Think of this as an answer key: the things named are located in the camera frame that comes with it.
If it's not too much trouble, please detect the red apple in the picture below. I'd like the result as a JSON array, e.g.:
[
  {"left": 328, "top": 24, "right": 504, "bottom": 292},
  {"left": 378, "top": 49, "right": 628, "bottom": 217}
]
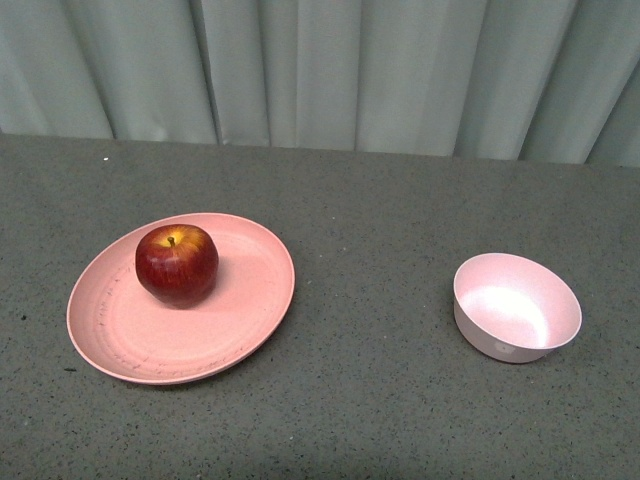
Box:
[{"left": 135, "top": 224, "right": 219, "bottom": 306}]

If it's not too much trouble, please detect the light pink bowl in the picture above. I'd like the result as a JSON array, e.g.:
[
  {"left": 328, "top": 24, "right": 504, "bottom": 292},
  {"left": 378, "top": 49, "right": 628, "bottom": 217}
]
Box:
[{"left": 453, "top": 253, "right": 583, "bottom": 364}]

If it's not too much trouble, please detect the pink round plate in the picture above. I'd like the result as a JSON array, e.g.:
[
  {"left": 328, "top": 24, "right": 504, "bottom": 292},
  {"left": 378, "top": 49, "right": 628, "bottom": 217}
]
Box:
[{"left": 67, "top": 213, "right": 295, "bottom": 385}]

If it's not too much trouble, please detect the grey-white curtain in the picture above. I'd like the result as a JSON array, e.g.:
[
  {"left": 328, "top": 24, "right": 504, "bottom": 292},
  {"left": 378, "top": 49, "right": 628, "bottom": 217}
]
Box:
[{"left": 1, "top": 1, "right": 639, "bottom": 166}]

